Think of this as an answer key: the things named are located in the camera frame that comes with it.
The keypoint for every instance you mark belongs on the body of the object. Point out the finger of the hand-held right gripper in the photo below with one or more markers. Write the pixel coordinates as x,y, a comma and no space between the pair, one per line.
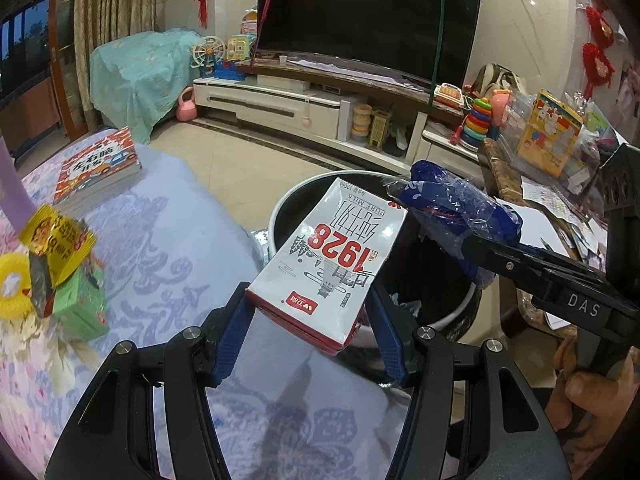
500,256
495,220

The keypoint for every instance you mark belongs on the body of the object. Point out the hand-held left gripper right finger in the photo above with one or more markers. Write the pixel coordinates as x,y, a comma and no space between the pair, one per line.
389,342

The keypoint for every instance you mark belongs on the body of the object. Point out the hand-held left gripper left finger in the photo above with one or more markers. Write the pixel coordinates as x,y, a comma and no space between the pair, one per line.
230,342

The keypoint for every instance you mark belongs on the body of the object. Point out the blue plastic wrapper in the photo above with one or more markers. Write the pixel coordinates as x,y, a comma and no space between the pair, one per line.
435,205

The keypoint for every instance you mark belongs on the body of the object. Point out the white trash bin black bag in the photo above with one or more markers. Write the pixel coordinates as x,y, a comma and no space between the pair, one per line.
435,285

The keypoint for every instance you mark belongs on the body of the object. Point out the white red milk carton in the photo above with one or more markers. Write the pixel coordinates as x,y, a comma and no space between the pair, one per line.
340,250

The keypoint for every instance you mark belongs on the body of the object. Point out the person's right hand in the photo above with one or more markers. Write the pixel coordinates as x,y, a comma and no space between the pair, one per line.
585,400

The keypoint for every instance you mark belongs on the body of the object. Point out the brown side table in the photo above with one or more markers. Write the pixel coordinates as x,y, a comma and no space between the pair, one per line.
505,180

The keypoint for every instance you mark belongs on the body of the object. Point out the white paper sheet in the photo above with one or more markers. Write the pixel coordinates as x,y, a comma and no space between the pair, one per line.
545,210

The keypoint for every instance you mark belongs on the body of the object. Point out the yellow cartoon printed box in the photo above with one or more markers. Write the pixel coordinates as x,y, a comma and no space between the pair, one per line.
547,135

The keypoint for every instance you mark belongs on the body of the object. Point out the pink plastic toy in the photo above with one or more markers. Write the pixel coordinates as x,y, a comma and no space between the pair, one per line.
501,104

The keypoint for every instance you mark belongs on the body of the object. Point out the toy cash register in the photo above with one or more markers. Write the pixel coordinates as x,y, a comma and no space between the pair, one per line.
447,94

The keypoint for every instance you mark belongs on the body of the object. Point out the beige striped bag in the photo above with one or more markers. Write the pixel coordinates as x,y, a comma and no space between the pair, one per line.
500,80

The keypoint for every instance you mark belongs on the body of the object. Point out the small yellow box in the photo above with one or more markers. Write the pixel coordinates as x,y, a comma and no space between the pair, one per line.
381,130

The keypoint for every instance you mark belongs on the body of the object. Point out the green cardboard box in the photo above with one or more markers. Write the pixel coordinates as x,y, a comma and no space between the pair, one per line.
82,305

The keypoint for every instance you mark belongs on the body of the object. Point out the stacked yellow containers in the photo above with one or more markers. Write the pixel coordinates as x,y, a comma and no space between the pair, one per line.
361,120

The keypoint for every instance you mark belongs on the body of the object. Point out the silver foil wrapper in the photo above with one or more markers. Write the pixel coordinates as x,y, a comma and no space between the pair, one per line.
42,285

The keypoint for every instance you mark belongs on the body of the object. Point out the yellow snack wrapper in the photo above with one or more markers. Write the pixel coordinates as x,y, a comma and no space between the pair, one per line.
60,240

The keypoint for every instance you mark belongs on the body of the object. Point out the colourful children's book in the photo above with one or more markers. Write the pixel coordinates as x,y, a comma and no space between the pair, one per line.
95,170

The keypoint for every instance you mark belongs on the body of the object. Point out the yellow round plastic item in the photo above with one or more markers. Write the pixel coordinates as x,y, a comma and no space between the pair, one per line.
12,285

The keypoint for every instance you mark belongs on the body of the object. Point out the pink kettlebell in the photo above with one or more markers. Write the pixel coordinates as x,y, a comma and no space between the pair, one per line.
186,107

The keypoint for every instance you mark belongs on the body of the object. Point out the white television cabinet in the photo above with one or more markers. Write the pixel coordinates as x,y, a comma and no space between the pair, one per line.
280,105

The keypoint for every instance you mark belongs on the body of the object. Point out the black flat television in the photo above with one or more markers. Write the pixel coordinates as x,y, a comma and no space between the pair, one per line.
360,10

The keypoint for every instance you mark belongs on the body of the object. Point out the purple water bottle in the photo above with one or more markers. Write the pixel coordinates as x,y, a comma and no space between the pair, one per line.
15,190

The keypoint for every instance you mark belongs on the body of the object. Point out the blue toy track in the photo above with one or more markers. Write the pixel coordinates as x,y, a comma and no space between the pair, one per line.
230,71

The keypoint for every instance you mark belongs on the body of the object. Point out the teal cloth covered furniture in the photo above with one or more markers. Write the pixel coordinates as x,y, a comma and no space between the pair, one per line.
145,80

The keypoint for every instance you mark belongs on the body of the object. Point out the ferris wheel toy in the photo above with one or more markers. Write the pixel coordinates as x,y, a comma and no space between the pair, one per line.
206,55

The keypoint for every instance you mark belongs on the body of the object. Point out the colourful activity cube toy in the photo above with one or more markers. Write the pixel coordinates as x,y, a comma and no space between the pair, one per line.
239,47

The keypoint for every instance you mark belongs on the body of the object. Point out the pink round toy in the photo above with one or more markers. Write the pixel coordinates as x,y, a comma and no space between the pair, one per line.
250,22

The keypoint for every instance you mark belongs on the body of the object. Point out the beige patterned curtain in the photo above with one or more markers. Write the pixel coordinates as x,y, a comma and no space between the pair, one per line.
115,35

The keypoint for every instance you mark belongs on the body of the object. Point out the wooden sliding glass door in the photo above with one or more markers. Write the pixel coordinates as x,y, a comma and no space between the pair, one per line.
35,60

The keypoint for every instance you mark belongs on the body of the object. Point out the red knot wall decoration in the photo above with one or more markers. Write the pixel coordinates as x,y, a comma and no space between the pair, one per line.
600,50

